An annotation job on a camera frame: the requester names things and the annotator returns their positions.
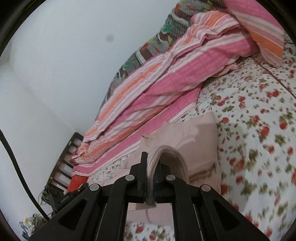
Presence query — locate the pale pink knit sweater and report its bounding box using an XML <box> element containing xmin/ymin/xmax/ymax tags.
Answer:
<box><xmin>105</xmin><ymin>111</ymin><xmax>223</xmax><ymax>227</ymax></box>

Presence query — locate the red orange cloth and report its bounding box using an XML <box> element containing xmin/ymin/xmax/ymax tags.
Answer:
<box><xmin>67</xmin><ymin>175</ymin><xmax>88</xmax><ymax>192</ymax></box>

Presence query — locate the pink orange striped quilt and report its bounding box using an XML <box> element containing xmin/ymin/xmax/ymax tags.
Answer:
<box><xmin>70</xmin><ymin>11</ymin><xmax>258</xmax><ymax>176</ymax></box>

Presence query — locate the pink striped pillow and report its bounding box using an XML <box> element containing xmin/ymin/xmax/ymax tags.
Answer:
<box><xmin>223</xmin><ymin>0</ymin><xmax>285</xmax><ymax>67</ymax></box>

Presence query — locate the multicolour patterned blanket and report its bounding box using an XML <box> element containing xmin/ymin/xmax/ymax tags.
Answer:
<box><xmin>101</xmin><ymin>0</ymin><xmax>228</xmax><ymax>105</ymax></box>

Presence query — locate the black cable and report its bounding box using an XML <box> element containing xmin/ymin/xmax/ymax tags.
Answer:
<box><xmin>0</xmin><ymin>128</ymin><xmax>50</xmax><ymax>222</ymax></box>

